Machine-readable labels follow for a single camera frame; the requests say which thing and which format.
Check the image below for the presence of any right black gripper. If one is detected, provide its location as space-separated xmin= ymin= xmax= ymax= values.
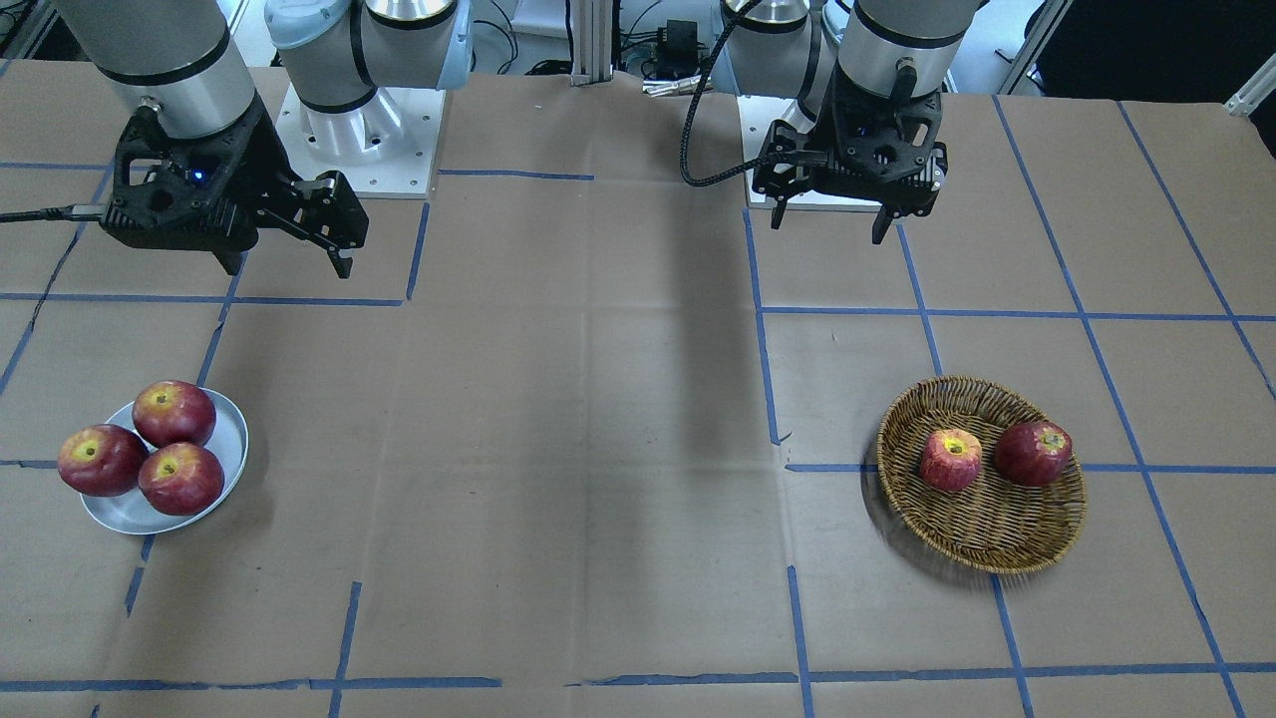
xmin=101 ymin=97 xmax=369 ymax=281

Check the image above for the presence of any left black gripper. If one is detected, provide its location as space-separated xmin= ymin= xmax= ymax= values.
xmin=752 ymin=61 xmax=948 ymax=245

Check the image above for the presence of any red apple yellow top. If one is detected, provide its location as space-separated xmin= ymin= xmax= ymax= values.
xmin=919 ymin=429 xmax=983 ymax=494

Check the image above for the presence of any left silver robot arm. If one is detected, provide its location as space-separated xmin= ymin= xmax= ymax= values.
xmin=699 ymin=1 xmax=980 ymax=242

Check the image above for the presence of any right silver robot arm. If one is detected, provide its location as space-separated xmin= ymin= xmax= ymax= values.
xmin=46 ymin=1 xmax=473 ymax=278

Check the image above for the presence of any red apple top of plate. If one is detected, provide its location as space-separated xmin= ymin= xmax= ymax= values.
xmin=131 ymin=380 xmax=217 ymax=448

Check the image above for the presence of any red apple front on plate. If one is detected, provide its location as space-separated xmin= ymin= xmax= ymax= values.
xmin=138 ymin=444 xmax=226 ymax=517

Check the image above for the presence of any red apple on plate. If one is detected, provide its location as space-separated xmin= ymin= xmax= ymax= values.
xmin=56 ymin=423 xmax=151 ymax=497
xmin=138 ymin=444 xmax=226 ymax=517

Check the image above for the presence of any grey metal plate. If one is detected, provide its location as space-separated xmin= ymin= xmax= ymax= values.
xmin=79 ymin=388 xmax=249 ymax=536

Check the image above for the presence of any dark red apple in basket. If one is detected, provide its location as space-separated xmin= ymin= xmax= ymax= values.
xmin=993 ymin=420 xmax=1073 ymax=487

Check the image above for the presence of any woven wicker basket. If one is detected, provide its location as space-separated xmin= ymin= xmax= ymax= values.
xmin=874 ymin=374 xmax=1088 ymax=575

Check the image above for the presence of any black power adapter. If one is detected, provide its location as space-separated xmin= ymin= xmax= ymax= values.
xmin=657 ymin=19 xmax=699 ymax=71

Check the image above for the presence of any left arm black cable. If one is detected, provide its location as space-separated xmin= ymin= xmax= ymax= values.
xmin=680 ymin=0 xmax=833 ymax=187

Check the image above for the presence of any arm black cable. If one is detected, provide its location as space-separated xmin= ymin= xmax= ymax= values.
xmin=0 ymin=204 xmax=106 ymax=224
xmin=680 ymin=0 xmax=833 ymax=187

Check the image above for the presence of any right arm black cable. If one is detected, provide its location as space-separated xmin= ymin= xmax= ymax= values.
xmin=0 ymin=204 xmax=106 ymax=224

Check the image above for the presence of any aluminium frame post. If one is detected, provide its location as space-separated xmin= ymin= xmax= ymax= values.
xmin=564 ymin=0 xmax=621 ymax=87

